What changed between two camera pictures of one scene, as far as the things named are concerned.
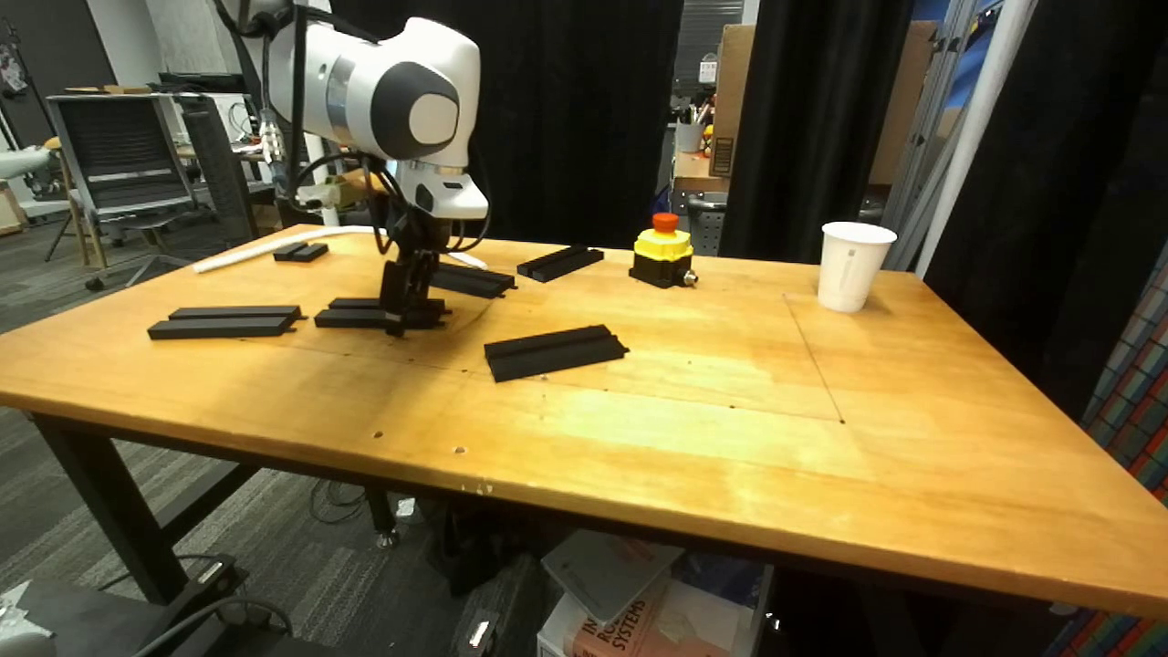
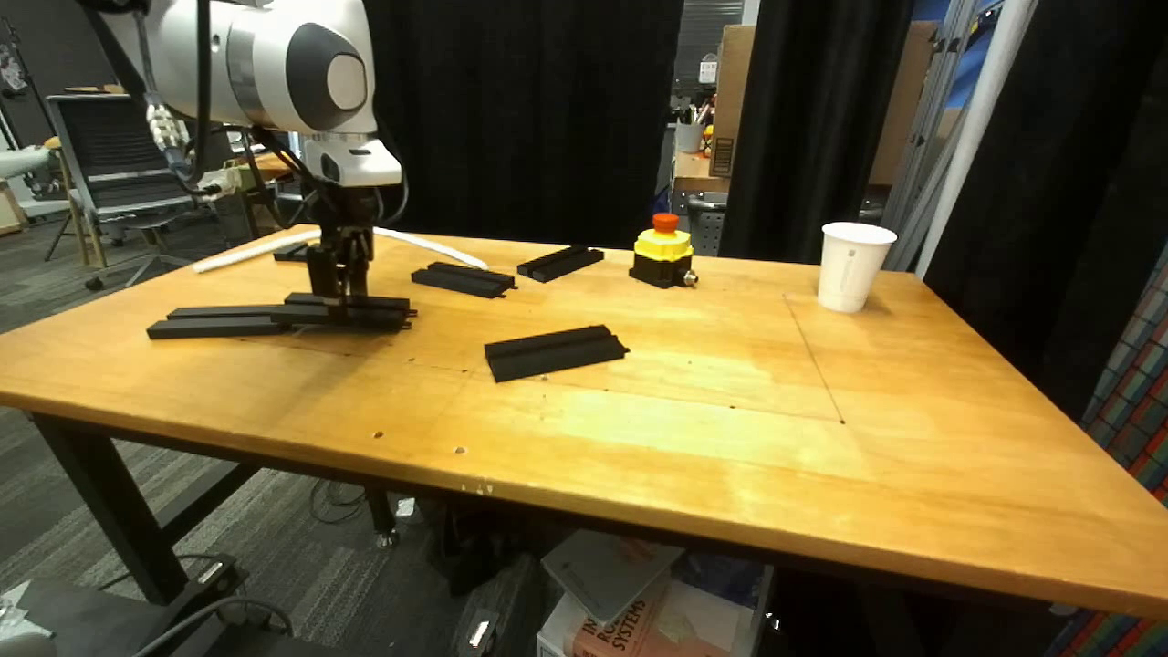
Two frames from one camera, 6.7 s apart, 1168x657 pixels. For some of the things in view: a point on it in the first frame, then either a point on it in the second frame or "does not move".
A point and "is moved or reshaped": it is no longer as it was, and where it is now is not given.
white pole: x=977 y=131 does not move
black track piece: x=473 y=278 does not move
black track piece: x=228 y=322 does not move
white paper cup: x=849 y=265 does not move
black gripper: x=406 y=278 to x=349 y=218
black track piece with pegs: x=394 y=313 is moved or reshaped
